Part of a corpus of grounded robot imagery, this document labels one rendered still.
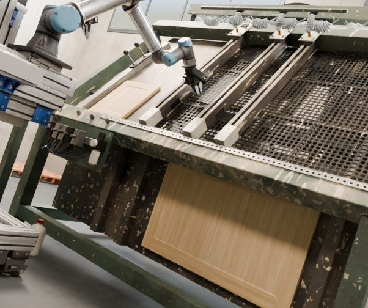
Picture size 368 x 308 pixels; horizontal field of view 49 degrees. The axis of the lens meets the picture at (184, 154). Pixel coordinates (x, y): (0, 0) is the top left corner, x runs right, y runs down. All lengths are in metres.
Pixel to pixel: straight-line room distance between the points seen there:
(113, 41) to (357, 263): 5.31
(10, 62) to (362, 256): 1.55
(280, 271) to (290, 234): 0.17
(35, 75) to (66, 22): 0.28
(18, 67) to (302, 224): 1.40
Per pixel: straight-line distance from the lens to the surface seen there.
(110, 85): 2.84
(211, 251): 2.11
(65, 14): 1.92
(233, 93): 2.32
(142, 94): 2.63
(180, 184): 2.25
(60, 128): 2.51
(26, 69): 1.83
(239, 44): 2.92
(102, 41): 6.55
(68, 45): 6.67
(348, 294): 1.65
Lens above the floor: 0.73
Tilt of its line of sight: 2 degrees up
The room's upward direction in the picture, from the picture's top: 19 degrees clockwise
